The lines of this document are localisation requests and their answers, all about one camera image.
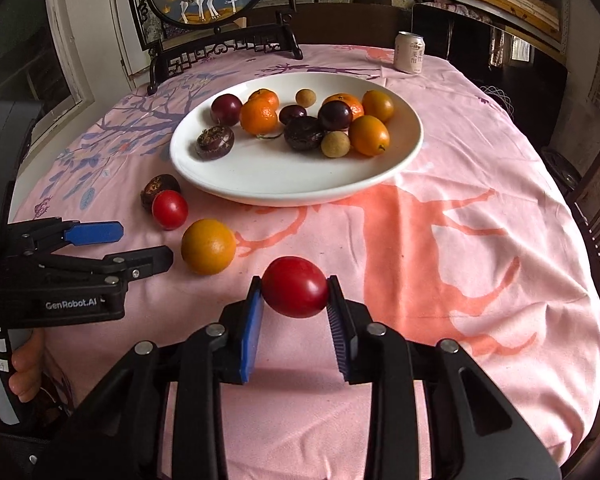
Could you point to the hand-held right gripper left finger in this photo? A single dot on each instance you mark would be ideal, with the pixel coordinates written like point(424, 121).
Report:
point(252, 330)

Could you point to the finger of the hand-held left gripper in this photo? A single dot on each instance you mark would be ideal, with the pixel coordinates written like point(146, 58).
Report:
point(95, 233)
point(140, 262)

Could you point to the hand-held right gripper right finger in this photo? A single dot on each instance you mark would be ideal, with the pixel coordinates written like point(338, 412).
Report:
point(339, 335)

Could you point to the smooth orange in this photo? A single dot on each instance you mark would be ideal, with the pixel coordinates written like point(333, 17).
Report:
point(369, 135)
point(378, 105)
point(208, 246)

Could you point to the white ceramic plate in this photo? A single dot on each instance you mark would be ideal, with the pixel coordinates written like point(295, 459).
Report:
point(280, 175)

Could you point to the dark purple plum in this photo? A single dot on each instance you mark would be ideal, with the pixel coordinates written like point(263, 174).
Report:
point(226, 109)
point(335, 115)
point(290, 112)

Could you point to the large mandarin orange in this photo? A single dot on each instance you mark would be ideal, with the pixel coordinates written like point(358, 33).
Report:
point(259, 116)

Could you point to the small green fruit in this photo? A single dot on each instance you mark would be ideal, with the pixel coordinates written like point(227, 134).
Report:
point(335, 144)

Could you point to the small mandarin orange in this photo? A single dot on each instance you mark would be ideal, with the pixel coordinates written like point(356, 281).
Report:
point(354, 105)
point(266, 94)

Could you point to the brown longan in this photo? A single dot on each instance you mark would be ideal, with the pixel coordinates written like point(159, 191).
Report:
point(304, 97)

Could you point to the person's left hand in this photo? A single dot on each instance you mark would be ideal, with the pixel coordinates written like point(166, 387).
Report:
point(29, 370)

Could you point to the small red tomato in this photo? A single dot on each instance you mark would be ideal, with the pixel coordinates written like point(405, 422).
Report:
point(170, 209)

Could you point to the dark passion fruit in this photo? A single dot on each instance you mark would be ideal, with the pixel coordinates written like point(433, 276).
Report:
point(151, 191)

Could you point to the pink printed tablecloth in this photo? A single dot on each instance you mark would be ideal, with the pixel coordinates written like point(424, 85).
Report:
point(455, 270)

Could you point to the white board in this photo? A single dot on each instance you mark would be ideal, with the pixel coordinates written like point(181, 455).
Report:
point(122, 30)

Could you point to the round black stool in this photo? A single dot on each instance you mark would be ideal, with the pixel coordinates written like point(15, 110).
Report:
point(562, 167)

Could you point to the pale drink can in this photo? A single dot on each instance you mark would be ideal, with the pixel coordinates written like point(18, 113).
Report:
point(409, 52)

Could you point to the black cabinet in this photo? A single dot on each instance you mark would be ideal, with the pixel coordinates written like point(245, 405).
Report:
point(460, 45)

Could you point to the pink cloth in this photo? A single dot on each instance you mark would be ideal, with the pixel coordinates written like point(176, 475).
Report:
point(450, 7)

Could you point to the white metal shelf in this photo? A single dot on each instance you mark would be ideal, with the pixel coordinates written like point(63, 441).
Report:
point(480, 12)

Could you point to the dark window white frame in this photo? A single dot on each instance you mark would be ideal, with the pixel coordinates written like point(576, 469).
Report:
point(20, 60)

